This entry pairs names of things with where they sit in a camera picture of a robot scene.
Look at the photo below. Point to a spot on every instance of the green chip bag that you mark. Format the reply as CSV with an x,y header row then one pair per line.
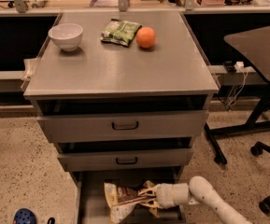
x,y
120,32

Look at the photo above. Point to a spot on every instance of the orange fruit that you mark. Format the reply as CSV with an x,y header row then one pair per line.
x,y
145,37

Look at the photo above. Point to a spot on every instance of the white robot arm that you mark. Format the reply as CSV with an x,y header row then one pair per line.
x,y
198,190

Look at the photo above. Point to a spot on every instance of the grey bottom drawer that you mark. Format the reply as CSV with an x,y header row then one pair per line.
x,y
92,204

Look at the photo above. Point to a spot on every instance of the dark side table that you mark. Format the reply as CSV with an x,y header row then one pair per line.
x,y
254,45

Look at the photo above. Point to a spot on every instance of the grey middle drawer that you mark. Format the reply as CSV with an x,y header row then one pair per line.
x,y
101,161

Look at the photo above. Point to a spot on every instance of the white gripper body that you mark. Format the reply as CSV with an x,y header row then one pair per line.
x,y
163,195

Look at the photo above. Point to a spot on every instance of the white power adapter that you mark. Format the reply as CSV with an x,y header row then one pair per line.
x,y
239,66

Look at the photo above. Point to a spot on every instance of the grey drawer cabinet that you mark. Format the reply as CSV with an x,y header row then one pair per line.
x,y
105,78

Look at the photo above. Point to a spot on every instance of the white bowl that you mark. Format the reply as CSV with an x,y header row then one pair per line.
x,y
66,36

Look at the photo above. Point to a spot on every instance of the grey top drawer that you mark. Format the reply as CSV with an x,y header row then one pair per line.
x,y
127,126

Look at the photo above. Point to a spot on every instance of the brown chip bag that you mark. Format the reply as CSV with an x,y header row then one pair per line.
x,y
123,200

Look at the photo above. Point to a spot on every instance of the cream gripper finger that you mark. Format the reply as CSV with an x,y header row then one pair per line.
x,y
151,203
148,192

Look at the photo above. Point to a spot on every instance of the blue clog shoe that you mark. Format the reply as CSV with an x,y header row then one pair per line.
x,y
24,216

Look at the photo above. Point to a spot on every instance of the grey drawer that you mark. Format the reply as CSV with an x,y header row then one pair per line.
x,y
127,126
92,204
101,161

